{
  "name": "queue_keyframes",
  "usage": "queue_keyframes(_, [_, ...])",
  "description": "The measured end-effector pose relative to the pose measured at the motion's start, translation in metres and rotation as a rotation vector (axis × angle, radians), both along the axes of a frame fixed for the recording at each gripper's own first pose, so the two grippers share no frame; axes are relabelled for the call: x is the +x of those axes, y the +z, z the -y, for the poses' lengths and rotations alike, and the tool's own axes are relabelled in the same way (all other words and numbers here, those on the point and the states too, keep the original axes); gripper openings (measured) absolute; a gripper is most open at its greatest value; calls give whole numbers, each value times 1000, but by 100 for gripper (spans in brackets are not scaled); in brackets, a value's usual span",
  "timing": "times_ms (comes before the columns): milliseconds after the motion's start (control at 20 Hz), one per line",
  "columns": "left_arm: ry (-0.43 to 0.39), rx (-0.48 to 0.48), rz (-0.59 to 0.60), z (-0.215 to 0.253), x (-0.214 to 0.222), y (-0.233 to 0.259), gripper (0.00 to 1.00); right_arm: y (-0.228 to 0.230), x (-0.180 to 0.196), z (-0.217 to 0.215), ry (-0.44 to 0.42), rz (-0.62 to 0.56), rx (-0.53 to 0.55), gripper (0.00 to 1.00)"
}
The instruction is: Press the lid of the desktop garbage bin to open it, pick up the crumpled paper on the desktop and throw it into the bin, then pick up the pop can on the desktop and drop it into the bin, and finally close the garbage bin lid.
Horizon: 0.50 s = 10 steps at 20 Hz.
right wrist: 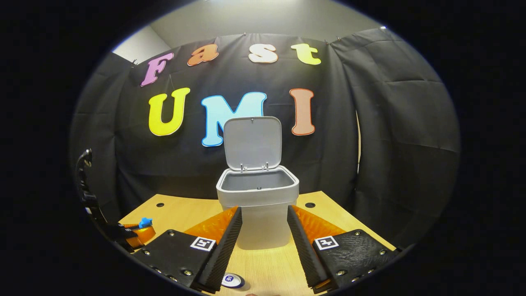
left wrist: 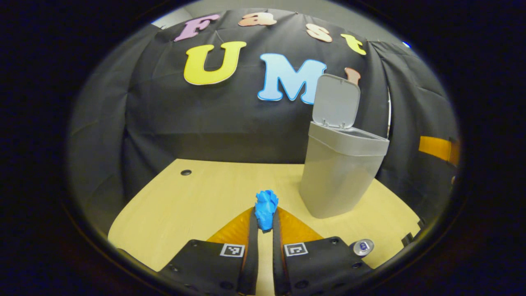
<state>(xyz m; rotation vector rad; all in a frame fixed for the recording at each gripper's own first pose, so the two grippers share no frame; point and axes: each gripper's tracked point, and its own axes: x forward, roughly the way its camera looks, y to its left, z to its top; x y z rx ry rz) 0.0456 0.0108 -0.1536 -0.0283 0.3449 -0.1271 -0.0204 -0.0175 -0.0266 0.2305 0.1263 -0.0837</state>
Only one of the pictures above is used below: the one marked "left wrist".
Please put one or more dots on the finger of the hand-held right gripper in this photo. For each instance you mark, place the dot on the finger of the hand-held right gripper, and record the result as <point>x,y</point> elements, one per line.
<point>433,147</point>

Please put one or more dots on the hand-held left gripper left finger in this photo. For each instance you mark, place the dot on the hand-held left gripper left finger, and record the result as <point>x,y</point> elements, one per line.
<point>205,267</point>

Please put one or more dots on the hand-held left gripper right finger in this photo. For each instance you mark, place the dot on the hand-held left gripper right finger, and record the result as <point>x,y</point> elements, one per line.
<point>324,267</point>

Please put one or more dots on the blue pop can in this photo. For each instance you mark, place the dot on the blue pop can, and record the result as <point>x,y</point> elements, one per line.
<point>363,247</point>

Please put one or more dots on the grey desktop garbage bin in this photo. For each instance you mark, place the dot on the grey desktop garbage bin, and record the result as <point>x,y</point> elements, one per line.
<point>337,181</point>

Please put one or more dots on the blue paper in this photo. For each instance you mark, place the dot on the blue paper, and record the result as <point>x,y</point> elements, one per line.
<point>266,205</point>

